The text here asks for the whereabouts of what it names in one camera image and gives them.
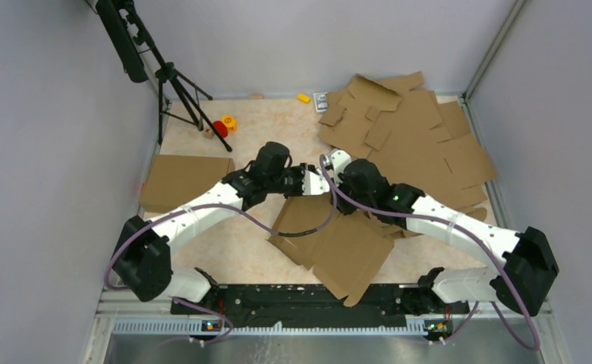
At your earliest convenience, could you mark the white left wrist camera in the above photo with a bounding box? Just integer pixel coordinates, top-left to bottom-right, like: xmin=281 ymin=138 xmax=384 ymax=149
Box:
xmin=302 ymin=170 xmax=330 ymax=196

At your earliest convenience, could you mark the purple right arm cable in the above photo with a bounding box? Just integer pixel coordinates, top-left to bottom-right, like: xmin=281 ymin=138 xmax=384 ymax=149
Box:
xmin=318 ymin=152 xmax=543 ymax=352

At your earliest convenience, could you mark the playing card box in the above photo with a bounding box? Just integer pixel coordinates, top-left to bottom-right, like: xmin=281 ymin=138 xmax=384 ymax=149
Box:
xmin=312 ymin=93 xmax=329 ymax=114

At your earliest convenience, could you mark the orange round toy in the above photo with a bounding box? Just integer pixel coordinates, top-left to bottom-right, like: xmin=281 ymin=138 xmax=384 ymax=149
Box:
xmin=221 ymin=115 xmax=238 ymax=133

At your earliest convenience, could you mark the aluminium frame rail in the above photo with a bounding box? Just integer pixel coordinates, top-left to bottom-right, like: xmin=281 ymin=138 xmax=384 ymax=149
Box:
xmin=83 ymin=284 xmax=571 ymax=363

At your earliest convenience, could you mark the folded closed cardboard box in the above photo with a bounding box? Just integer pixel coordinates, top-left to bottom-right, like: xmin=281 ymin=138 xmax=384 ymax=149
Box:
xmin=139 ymin=155 xmax=235 ymax=213

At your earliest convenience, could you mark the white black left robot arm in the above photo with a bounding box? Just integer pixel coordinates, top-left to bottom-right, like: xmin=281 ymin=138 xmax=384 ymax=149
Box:
xmin=109 ymin=142 xmax=310 ymax=314

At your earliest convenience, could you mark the yellow block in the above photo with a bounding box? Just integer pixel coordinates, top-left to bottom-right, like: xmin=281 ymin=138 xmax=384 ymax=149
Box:
xmin=297 ymin=93 xmax=311 ymax=104

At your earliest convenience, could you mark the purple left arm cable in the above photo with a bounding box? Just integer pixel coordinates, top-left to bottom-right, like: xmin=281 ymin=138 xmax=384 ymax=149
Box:
xmin=103 ymin=178 xmax=339 ymax=347

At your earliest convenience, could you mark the red round toy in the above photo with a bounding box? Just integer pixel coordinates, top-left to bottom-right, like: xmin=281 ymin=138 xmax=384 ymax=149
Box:
xmin=213 ymin=121 xmax=229 ymax=138

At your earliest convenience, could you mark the cardboard box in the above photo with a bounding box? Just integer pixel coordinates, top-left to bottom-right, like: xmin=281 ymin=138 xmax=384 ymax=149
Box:
xmin=139 ymin=155 xmax=235 ymax=213
xmin=268 ymin=194 xmax=395 ymax=307

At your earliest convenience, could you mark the cardboard sheet pile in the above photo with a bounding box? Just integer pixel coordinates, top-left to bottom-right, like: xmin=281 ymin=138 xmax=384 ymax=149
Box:
xmin=318 ymin=71 xmax=497 ymax=221

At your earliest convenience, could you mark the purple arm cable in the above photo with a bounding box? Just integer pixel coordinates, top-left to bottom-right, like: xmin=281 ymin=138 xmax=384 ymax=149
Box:
xmin=103 ymin=178 xmax=339 ymax=347
xmin=318 ymin=152 xmax=543 ymax=352

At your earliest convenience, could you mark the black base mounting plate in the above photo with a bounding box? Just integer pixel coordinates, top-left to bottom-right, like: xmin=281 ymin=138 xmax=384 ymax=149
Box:
xmin=199 ymin=284 xmax=471 ymax=328

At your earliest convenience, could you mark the small wooden cube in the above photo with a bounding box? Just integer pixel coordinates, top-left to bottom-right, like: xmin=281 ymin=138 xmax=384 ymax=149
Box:
xmin=203 ymin=129 xmax=215 ymax=140

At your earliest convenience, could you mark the black camera tripod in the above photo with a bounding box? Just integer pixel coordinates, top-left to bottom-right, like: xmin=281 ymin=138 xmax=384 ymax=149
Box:
xmin=86 ymin=0 xmax=233 ymax=152

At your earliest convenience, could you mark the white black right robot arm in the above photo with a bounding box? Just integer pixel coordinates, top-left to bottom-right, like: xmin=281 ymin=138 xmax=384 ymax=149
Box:
xmin=327 ymin=151 xmax=559 ymax=317

